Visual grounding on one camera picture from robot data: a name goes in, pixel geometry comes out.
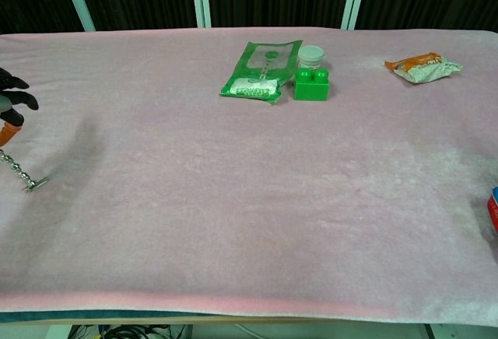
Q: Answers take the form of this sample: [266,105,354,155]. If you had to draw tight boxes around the silver magnetic ball chain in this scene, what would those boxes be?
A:
[0,149,37,184]

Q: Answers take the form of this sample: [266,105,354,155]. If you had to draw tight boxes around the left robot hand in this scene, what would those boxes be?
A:
[0,67,40,148]

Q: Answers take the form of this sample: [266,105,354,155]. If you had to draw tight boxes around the white round jar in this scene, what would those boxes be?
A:
[297,45,326,71]

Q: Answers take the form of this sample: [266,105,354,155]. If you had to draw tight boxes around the orange white snack bag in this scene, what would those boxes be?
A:
[384,51,463,85]

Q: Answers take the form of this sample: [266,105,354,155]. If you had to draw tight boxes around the blue snack bag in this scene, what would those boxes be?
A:
[487,185,498,239]

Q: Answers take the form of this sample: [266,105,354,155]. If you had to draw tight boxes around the black floor cable bundle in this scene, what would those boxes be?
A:
[69,323,188,339]

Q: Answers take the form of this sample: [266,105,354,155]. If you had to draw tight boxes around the pink table cloth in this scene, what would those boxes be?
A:
[0,26,498,327]

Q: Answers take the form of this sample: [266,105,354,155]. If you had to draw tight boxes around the green wet wipes packet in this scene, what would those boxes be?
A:
[218,40,303,106]

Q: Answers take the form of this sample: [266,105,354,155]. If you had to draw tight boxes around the green toy brick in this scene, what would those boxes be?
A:
[293,67,330,102]

